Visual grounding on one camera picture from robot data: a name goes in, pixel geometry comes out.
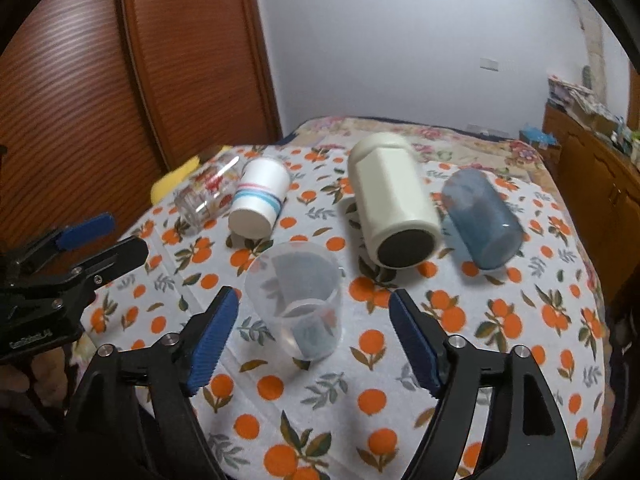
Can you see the blue translucent cup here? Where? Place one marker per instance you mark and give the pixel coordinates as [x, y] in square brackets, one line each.
[480, 220]

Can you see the blue plastic bag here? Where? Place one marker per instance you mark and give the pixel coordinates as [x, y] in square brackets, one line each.
[539, 136]

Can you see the wooden cabinet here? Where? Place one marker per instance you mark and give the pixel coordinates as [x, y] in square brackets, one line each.
[590, 170]

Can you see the white striped paper cup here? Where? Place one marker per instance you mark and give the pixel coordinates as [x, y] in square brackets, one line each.
[257, 195]

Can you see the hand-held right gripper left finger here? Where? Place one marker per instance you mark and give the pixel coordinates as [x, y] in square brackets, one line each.
[215, 340]

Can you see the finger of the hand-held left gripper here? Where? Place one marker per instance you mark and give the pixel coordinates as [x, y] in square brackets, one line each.
[85, 230]
[115, 257]

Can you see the white wall socket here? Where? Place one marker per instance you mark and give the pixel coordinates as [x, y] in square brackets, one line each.
[489, 64]

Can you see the clear plastic cup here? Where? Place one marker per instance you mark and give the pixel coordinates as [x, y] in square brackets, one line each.
[306, 327]

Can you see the pile of papers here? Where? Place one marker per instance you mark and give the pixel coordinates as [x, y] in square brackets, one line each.
[570, 92]

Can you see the clear printed glass cup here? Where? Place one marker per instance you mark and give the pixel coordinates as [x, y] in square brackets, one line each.
[210, 195]

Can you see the brown wooden headboard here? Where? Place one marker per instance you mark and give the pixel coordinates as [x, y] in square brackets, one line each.
[190, 60]

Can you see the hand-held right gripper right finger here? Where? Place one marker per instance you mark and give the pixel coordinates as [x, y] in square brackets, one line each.
[415, 340]

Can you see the orange print tablecloth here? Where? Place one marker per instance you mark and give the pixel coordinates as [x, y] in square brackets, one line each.
[450, 385]

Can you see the person's left hand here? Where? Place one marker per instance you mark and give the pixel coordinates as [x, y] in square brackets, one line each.
[47, 375]

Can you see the floral bedsheet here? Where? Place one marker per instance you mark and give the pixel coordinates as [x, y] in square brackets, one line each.
[500, 155]

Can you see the cream plastic cup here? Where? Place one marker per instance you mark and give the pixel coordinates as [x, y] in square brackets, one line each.
[390, 195]

